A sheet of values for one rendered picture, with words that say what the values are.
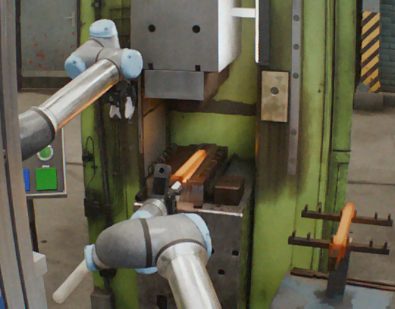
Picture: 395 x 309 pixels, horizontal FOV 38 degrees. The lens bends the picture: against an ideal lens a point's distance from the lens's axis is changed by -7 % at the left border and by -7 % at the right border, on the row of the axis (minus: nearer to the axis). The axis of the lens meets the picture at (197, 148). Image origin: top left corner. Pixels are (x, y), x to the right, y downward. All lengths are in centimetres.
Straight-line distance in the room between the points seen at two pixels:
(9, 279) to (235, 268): 134
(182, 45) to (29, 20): 695
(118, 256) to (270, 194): 96
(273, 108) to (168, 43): 42
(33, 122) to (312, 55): 106
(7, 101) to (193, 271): 62
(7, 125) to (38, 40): 799
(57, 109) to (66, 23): 719
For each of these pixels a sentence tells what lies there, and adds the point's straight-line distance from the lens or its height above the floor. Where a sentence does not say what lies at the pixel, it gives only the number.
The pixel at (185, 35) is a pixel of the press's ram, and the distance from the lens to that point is 198.
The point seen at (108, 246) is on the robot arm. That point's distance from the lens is 137.
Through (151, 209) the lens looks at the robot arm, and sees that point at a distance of 175.
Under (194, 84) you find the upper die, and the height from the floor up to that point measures 132.
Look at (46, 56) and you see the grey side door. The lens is 878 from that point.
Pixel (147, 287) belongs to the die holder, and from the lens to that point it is 225.
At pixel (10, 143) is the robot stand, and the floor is 149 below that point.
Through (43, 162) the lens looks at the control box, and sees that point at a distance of 213.
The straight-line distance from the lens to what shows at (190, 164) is 218.
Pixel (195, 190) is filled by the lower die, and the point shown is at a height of 96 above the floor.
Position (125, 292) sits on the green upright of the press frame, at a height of 41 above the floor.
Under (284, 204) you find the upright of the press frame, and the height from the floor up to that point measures 88.
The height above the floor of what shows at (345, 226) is 96.
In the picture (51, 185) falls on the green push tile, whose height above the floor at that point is 99.
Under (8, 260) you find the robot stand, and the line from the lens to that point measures 87.
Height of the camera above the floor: 171
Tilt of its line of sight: 17 degrees down
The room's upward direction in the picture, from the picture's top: straight up
